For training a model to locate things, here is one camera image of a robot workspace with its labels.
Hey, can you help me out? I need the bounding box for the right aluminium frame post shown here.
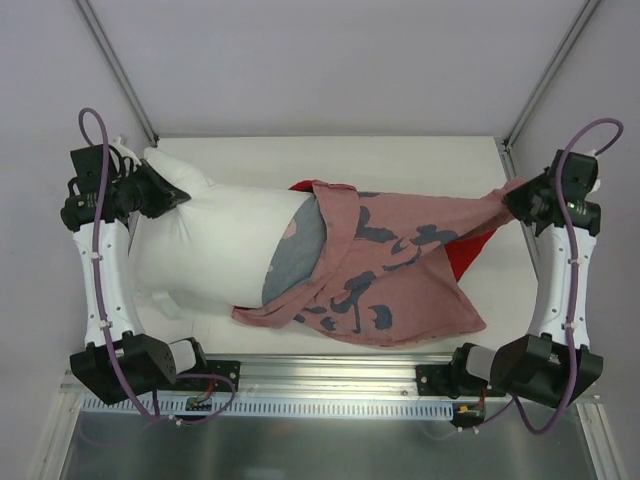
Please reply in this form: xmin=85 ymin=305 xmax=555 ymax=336
xmin=502 ymin=0 xmax=603 ymax=151

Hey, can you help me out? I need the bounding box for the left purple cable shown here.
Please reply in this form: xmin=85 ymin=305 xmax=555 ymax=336
xmin=78 ymin=107 xmax=237 ymax=426

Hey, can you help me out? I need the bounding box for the white slotted cable duct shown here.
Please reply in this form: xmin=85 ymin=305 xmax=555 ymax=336
xmin=79 ymin=397 xmax=455 ymax=420

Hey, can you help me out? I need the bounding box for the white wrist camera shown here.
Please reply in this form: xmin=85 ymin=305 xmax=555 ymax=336
xmin=110 ymin=135 xmax=140 ymax=164
xmin=590 ymin=149 xmax=601 ymax=193

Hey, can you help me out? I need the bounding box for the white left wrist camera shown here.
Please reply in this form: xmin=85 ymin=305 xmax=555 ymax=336
xmin=110 ymin=135 xmax=140 ymax=164

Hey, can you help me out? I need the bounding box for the white pillow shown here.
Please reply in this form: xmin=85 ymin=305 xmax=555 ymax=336
xmin=131 ymin=148 xmax=313 ymax=319

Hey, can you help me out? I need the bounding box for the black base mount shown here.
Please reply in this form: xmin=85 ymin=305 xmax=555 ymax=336
xmin=169 ymin=359 xmax=241 ymax=393
xmin=415 ymin=364 xmax=506 ymax=399

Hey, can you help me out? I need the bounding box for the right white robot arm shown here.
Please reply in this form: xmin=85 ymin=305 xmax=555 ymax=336
xmin=448 ymin=150 xmax=604 ymax=408

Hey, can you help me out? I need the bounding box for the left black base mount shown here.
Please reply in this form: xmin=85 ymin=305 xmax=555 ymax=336
xmin=169 ymin=359 xmax=241 ymax=393

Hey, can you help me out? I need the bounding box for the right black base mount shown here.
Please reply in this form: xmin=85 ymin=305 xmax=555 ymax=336
xmin=415 ymin=364 xmax=506 ymax=399

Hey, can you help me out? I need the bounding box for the purple cable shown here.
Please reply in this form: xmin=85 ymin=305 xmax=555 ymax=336
xmin=78 ymin=107 xmax=237 ymax=426
xmin=419 ymin=117 xmax=626 ymax=441

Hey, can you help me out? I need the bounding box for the left aluminium frame post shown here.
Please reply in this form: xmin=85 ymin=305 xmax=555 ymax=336
xmin=72 ymin=0 xmax=159 ymax=146

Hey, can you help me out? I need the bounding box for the aluminium mounting rail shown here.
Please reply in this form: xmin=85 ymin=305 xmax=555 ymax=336
xmin=59 ymin=353 xmax=601 ymax=401

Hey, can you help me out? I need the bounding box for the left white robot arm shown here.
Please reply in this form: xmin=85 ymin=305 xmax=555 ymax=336
xmin=61 ymin=144 xmax=209 ymax=405

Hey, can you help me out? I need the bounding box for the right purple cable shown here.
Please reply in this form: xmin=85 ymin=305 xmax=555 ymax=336
xmin=419 ymin=117 xmax=626 ymax=441

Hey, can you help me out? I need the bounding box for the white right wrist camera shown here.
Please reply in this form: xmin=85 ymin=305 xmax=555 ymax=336
xmin=590 ymin=149 xmax=601 ymax=193

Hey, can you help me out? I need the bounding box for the aluminium frame post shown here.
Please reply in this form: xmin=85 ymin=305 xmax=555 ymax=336
xmin=502 ymin=0 xmax=603 ymax=151
xmin=72 ymin=0 xmax=159 ymax=146

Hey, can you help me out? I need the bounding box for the pink printed pillowcase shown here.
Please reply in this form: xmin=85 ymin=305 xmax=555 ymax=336
xmin=232 ymin=179 xmax=524 ymax=347

